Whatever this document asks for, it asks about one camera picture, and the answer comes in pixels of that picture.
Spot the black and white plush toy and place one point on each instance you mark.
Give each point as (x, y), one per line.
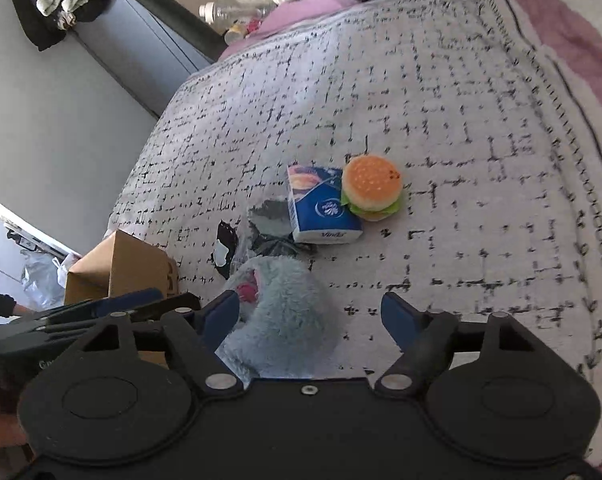
(226, 252)

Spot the white black-patterned blanket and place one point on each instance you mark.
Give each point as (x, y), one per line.
(431, 110)

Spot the white plastic bag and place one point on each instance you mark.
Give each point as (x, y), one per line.
(43, 275)

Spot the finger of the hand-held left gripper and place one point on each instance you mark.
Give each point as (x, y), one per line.
(151, 310)
(131, 299)

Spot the hamburger plush toy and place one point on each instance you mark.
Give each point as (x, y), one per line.
(372, 187)

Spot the grey fluffy plush toy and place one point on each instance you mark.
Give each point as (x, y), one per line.
(286, 320)

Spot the pink striped blanket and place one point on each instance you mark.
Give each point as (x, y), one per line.
(576, 35)

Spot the brown cardboard box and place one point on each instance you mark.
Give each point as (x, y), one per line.
(118, 272)

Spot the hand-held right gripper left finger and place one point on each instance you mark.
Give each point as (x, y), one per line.
(222, 319)

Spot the grey cabinet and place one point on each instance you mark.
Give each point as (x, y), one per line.
(156, 35)

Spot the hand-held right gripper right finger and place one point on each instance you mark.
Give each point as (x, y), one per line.
(397, 320)

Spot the person's left forearm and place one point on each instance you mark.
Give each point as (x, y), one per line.
(1, 430)

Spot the clear plastic bottle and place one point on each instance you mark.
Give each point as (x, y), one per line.
(233, 7)

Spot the blue tissue pack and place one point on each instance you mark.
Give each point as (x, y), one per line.
(318, 207)

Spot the small yellow bottle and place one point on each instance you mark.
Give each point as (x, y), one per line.
(233, 34)

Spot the dark crumpled plastic bag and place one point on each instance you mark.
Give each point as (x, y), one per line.
(271, 227)

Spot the pink pillow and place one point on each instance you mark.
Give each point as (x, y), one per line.
(296, 15)

